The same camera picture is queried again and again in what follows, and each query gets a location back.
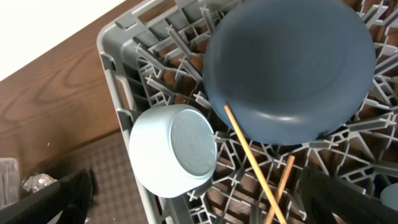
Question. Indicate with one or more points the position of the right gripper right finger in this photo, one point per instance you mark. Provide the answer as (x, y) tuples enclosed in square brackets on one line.
[(323, 197)]

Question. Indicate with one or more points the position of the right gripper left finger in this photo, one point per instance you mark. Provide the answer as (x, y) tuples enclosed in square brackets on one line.
[(69, 196)]

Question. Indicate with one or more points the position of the foil wrapper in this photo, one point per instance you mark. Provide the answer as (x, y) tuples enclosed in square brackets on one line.
[(37, 182)]

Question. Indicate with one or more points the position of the wooden chopstick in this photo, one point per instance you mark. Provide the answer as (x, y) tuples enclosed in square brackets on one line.
[(258, 172), (278, 194)]

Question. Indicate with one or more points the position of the light blue rice bowl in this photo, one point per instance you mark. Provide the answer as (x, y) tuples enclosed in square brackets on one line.
[(172, 150)]

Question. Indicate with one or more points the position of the dark blue plate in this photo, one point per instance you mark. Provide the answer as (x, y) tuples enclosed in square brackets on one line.
[(291, 71)]

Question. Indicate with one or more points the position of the small blue cup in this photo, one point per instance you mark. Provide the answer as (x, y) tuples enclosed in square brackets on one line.
[(389, 196)]

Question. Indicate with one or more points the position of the grey dishwasher rack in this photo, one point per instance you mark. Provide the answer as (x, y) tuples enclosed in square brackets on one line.
[(151, 56)]

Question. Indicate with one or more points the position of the brown serving tray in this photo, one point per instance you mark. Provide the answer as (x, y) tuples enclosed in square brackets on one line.
[(116, 197)]

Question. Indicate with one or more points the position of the clear plastic bin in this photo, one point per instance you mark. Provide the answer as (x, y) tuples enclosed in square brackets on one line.
[(10, 181)]

